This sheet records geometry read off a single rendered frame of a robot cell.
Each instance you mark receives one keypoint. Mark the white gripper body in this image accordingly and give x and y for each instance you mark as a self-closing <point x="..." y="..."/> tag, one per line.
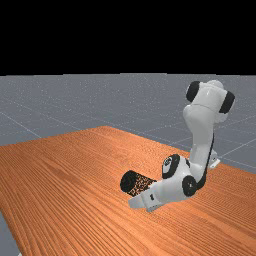
<point x="146" y="199"/>

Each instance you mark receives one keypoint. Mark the dark mesh basket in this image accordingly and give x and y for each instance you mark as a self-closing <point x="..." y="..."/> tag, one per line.
<point x="136" y="182"/>

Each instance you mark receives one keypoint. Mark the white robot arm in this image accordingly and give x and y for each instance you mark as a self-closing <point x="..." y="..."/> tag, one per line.
<point x="202" y="126"/>

